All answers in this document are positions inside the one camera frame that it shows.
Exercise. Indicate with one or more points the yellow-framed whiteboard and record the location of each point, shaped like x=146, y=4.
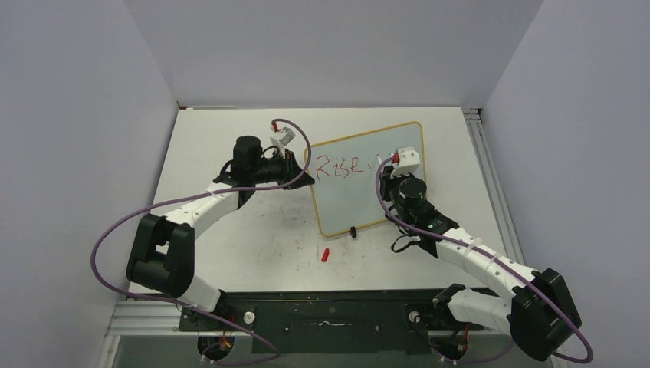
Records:
x=344, y=169

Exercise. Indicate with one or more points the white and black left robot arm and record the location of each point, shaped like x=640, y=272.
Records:
x=163, y=254

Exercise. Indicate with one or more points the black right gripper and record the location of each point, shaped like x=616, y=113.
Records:
x=388, y=181

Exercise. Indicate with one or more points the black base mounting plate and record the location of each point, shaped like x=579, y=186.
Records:
x=327, y=322

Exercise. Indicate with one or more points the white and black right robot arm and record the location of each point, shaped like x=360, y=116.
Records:
x=534, y=308

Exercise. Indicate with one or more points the red marker cap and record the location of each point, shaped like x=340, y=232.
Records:
x=325, y=255

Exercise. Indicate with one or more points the aluminium frame rail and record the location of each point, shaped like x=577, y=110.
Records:
x=472, y=117

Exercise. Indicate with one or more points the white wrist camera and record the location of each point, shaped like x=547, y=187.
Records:
x=405, y=161
x=282, y=137

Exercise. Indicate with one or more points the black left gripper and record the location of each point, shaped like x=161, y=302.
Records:
x=290, y=169

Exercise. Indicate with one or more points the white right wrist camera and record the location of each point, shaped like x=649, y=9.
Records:
x=405, y=161

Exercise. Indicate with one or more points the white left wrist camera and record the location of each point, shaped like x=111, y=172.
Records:
x=282, y=137

